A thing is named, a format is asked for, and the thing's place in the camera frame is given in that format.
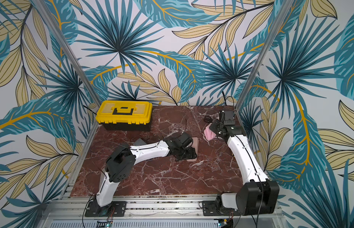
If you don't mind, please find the pink microfibre cloth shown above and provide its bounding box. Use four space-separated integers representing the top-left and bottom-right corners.
204 125 216 141

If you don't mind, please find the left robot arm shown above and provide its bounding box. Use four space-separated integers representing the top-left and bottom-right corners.
96 133 198 208

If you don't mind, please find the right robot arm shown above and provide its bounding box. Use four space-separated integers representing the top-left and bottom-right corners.
209 119 280 216

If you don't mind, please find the grey rectangular block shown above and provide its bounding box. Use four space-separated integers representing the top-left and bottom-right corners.
133 138 147 146

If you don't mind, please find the yellow black toolbox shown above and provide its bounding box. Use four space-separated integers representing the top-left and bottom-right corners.
96 100 153 132

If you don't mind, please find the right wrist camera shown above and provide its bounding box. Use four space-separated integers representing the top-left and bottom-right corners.
219 110 235 125

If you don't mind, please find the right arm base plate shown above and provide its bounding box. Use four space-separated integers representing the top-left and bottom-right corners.
199 200 240 217

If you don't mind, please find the aluminium front rail frame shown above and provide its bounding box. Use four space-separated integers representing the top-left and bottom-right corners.
38 194 289 228

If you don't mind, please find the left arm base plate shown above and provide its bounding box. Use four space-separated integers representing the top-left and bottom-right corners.
85 200 127 218

